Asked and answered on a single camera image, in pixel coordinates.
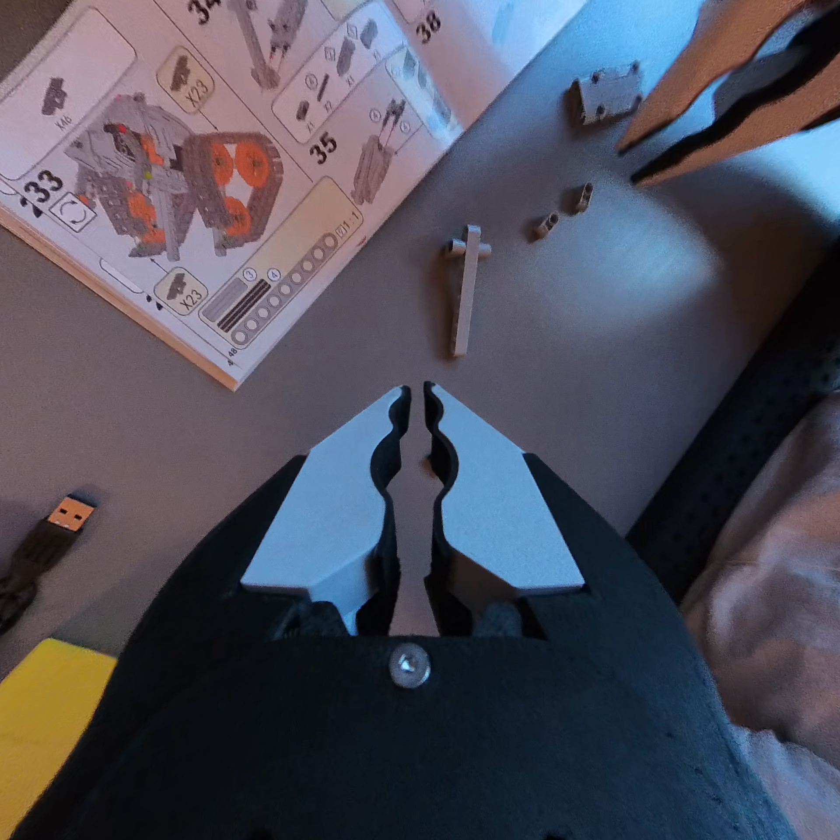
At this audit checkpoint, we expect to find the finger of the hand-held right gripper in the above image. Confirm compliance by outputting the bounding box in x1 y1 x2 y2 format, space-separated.
616 0 840 157
630 39 840 189

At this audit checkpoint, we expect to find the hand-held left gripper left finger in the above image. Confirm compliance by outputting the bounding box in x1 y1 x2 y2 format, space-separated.
240 385 413 636

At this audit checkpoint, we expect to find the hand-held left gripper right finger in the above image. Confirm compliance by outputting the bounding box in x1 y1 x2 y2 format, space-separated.
423 381 586 636

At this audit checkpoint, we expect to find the grey toy beam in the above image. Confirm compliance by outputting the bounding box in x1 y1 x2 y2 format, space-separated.
448 224 492 358

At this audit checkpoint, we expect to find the grey toy block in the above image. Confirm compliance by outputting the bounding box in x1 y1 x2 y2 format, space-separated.
569 62 644 126

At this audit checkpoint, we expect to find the black mesh chair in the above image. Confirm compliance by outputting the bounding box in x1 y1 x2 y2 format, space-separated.
626 249 840 605

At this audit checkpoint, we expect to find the person's light clothing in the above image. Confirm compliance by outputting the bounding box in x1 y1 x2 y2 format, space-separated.
681 392 840 840

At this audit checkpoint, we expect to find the yellow plastic bin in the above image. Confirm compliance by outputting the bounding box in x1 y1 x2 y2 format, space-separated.
0 639 119 840

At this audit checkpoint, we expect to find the instruction booklet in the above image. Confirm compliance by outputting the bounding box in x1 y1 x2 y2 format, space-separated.
0 0 592 392

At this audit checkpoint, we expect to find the black usb cable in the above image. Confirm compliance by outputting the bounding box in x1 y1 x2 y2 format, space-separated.
0 488 100 632

